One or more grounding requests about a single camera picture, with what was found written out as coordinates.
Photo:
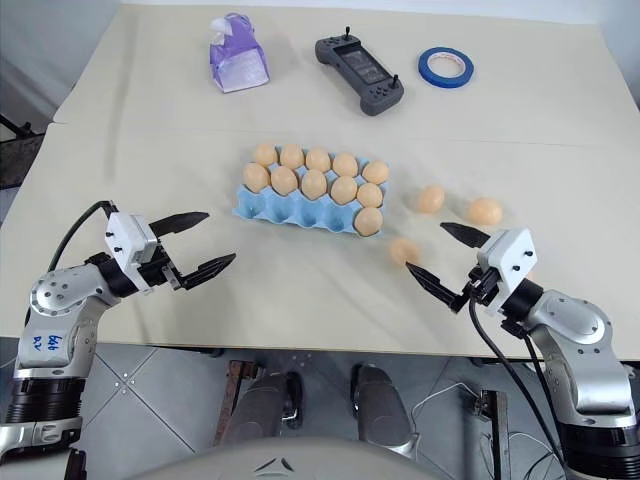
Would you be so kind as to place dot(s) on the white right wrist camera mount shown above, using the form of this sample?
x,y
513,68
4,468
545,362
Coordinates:
x,y
510,255

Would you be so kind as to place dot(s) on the purple tissue pack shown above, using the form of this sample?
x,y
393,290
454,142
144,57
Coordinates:
x,y
239,57

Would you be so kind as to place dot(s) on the rusty brown table leg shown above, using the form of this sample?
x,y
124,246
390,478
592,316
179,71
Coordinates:
x,y
500,430
232,400

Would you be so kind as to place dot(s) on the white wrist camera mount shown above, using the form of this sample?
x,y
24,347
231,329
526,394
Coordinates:
x,y
125,235
510,255

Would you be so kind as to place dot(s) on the blue tape roll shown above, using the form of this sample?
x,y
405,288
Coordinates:
x,y
425,67

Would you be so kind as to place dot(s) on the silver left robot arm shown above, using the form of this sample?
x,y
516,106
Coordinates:
x,y
60,300

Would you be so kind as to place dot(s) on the blue egg tray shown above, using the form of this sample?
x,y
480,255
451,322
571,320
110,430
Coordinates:
x,y
280,212

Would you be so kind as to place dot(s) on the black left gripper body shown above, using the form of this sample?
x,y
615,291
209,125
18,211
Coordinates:
x,y
160,274

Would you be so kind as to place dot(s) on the dark grey rounded shape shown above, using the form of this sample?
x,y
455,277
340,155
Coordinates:
x,y
382,410
267,405

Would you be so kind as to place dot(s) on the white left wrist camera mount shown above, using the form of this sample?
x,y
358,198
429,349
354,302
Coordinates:
x,y
125,235

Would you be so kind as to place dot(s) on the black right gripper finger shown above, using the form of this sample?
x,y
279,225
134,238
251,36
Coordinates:
x,y
465,234
435,284

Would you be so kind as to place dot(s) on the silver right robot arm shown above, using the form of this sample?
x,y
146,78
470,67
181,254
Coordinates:
x,y
580,330

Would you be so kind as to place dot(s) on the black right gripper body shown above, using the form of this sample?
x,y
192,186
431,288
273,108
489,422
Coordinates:
x,y
482,287

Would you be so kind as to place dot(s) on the grey robot torso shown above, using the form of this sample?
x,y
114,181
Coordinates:
x,y
325,457

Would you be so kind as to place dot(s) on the grey handheld remote controller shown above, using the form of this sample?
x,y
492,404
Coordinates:
x,y
361,67

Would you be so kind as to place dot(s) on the black metal frame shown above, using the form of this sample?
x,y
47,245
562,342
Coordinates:
x,y
20,152

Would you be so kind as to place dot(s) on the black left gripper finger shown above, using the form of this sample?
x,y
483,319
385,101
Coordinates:
x,y
207,270
180,221

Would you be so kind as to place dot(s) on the tan egg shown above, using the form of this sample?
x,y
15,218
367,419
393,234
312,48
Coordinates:
x,y
256,178
292,156
318,159
345,164
369,221
402,250
314,183
283,180
344,190
485,210
430,198
265,154
370,195
375,171

